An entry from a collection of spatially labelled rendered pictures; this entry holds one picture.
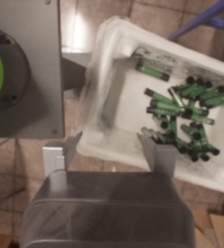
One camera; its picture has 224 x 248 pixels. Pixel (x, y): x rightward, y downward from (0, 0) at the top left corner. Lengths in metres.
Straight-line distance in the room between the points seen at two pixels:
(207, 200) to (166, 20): 1.40
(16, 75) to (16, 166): 1.29
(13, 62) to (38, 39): 0.06
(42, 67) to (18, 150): 1.21
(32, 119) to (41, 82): 0.07
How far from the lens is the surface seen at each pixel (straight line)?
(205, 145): 0.83
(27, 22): 0.38
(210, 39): 1.44
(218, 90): 0.82
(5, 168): 1.64
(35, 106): 0.37
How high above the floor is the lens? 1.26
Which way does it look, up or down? 76 degrees down
